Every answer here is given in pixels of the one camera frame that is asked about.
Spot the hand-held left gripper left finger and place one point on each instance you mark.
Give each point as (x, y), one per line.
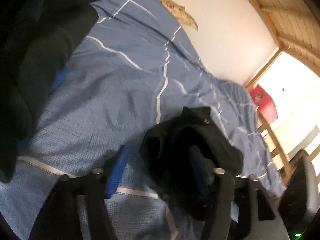
(115, 177)

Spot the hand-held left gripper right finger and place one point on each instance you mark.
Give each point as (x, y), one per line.
(201, 175)

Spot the black pants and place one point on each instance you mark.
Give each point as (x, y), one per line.
(175, 142)

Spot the dark grey folded pants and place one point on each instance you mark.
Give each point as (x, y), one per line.
(30, 92)

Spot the navy folded pants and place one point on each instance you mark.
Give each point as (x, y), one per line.
(37, 12)

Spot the blue checked duvet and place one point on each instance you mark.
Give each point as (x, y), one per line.
(112, 92)

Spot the red bag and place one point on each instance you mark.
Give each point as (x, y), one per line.
(265, 102)

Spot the blue folded cloth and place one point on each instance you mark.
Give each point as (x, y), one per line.
(60, 78)

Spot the beige patterned pillow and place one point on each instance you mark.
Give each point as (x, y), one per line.
(180, 13)

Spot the wooden bunk bed frame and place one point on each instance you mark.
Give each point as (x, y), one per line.
(287, 10)

